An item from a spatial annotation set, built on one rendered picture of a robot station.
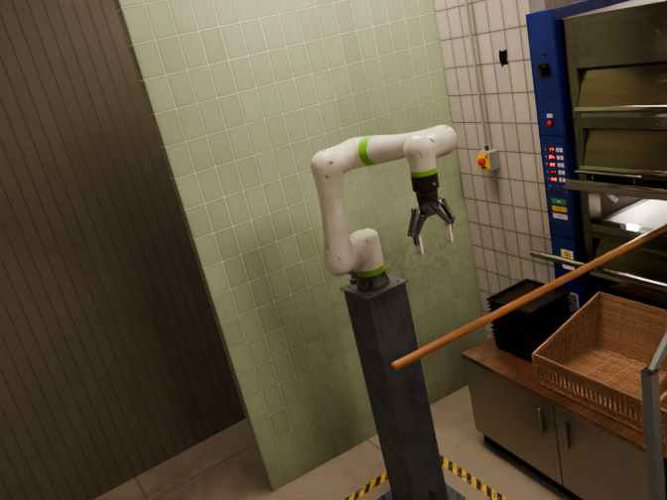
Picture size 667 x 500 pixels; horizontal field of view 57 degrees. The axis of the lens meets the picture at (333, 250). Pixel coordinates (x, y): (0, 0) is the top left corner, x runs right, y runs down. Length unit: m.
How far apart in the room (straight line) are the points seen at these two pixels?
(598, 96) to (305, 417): 2.18
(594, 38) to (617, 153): 0.49
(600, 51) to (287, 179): 1.51
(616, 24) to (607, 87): 0.25
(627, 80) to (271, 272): 1.82
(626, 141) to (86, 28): 2.71
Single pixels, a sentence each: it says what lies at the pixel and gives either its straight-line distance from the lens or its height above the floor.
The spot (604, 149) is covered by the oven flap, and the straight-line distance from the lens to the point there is 2.93.
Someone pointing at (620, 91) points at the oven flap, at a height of 1.78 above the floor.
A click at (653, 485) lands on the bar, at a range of 2.66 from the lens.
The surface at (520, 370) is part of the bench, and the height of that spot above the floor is 0.58.
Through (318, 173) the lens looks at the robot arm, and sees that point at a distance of 2.34.
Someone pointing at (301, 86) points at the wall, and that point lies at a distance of 3.12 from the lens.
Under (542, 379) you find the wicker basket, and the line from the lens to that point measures 2.97.
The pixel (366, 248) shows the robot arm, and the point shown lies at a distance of 2.55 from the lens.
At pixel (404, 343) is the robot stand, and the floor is 0.92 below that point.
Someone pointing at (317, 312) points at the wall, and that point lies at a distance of 3.31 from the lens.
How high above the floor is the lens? 2.23
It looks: 19 degrees down
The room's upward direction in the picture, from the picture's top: 13 degrees counter-clockwise
